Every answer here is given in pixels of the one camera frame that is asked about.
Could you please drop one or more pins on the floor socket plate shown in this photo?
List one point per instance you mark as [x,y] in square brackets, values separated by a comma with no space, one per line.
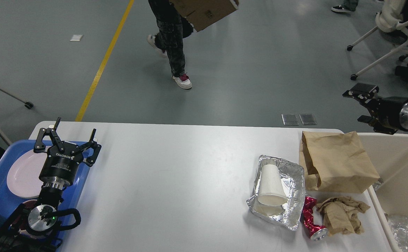
[308,119]
[290,120]

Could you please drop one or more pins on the beige plastic bin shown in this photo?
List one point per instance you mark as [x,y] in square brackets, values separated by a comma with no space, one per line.
[389,155]

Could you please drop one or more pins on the office chair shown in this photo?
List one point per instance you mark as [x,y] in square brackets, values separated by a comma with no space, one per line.
[392,25]

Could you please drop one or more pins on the person carrying cardboard box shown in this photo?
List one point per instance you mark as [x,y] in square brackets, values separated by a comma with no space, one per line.
[173,28]

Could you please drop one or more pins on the crumpled brown paper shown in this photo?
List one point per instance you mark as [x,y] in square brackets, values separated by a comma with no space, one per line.
[340,215]

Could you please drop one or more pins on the brown paper bag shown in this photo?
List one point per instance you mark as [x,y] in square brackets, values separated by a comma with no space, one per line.
[336,162]

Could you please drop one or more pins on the white paper cup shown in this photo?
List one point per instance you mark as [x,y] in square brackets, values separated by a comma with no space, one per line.
[271,192]

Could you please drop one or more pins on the floor socket plate left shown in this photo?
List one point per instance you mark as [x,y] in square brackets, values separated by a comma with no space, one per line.
[290,120]

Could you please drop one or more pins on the person in grey jeans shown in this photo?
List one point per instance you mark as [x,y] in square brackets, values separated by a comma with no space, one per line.
[347,6]

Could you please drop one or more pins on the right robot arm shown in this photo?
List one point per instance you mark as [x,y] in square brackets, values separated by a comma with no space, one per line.
[387,115]

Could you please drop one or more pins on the floor socket plate right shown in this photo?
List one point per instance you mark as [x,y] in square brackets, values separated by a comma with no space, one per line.
[308,119]

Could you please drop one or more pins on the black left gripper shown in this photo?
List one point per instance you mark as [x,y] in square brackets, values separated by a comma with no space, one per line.
[62,166]

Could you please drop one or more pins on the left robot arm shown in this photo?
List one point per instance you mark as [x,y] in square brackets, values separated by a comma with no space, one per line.
[51,194]

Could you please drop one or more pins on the crushed red can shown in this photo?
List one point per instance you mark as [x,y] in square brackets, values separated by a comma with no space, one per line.
[315,232]

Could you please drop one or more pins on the aluminium foil tray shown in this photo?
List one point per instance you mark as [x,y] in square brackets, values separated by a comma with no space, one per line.
[292,178]

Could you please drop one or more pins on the blue plastic tray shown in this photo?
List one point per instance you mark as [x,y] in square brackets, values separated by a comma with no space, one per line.
[8,201]

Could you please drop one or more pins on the pink plate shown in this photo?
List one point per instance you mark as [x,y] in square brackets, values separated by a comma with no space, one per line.
[25,167]

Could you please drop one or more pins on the clear plastic wrapper in bin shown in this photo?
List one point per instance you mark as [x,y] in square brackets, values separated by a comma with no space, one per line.
[398,225]

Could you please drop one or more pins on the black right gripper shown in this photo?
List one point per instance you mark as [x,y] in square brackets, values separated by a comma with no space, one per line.
[388,115]

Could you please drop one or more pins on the pink mug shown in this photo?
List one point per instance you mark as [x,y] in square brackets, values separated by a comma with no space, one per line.
[34,226]

